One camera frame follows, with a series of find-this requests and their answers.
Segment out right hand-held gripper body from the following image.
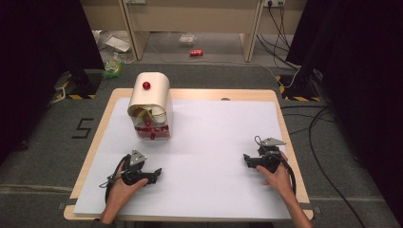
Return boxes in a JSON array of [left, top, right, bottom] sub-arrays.
[[258, 137, 286, 174]]

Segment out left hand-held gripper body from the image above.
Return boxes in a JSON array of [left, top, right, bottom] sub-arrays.
[[121, 149, 153, 187]]

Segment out pile of red snack packets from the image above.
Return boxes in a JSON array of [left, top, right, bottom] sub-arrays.
[[134, 123, 172, 141]]

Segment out row of red sachets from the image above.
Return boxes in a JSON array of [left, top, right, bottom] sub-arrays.
[[135, 124, 171, 139]]

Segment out cream roll-top storage box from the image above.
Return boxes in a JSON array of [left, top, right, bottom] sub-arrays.
[[126, 71, 175, 141]]

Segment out person's left hand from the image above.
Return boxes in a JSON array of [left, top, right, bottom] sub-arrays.
[[106, 172, 149, 207]]

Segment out person's right hand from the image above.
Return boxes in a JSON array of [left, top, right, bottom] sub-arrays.
[[256, 151, 295, 198]]

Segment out white table sheet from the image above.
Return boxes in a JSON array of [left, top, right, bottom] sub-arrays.
[[73, 97, 293, 220]]

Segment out black base with hazard stripes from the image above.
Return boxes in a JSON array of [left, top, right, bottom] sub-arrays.
[[52, 70, 103, 101], [275, 73, 321, 103]]

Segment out green plastic bag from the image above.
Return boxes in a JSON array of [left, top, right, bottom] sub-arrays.
[[101, 52, 125, 80]]

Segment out black curtain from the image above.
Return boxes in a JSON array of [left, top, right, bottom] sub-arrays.
[[285, 0, 403, 219], [0, 0, 106, 166]]

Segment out white paper box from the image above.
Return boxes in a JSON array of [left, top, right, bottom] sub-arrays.
[[104, 34, 132, 53]]

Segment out clear plastic packet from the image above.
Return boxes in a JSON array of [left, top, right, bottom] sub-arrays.
[[178, 33, 198, 48]]

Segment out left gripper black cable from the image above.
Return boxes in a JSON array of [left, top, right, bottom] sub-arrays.
[[98, 154, 131, 203]]

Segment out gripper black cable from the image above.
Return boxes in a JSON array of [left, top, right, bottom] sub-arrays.
[[254, 135, 297, 196], [98, 154, 131, 203]]

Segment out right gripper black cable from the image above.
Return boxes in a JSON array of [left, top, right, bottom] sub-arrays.
[[254, 135, 297, 196]]

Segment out black floor cables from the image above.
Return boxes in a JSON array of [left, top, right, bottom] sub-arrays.
[[279, 104, 369, 228]]

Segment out black cables from socket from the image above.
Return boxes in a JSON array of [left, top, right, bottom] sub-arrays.
[[256, 1, 300, 71]]

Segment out wooden desk frame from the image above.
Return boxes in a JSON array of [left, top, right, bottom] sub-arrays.
[[80, 0, 308, 64]]

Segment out wall power socket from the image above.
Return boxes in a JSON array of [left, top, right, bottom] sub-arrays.
[[262, 0, 286, 9]]

